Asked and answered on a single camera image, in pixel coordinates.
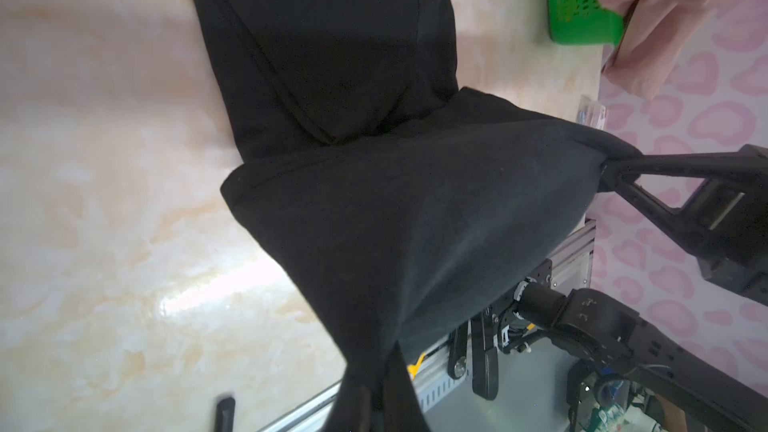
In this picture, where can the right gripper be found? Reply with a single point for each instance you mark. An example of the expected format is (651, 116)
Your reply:
(734, 253)

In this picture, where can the pink garment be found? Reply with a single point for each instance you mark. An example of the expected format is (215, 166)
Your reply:
(655, 34)

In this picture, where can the black marker pen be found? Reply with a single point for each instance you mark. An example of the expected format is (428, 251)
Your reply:
(224, 415)

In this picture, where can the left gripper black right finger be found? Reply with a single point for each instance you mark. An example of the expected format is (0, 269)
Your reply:
(401, 410)

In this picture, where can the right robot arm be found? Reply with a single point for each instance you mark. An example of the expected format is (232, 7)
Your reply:
(591, 325)

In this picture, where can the black shirt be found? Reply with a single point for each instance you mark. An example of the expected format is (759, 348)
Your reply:
(399, 203)

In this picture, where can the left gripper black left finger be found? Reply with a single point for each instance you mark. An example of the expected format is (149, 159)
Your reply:
(351, 409)

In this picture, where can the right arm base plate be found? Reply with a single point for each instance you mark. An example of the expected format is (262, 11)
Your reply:
(542, 274)

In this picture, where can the green plastic laundry basket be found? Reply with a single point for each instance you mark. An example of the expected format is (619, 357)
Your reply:
(583, 22)

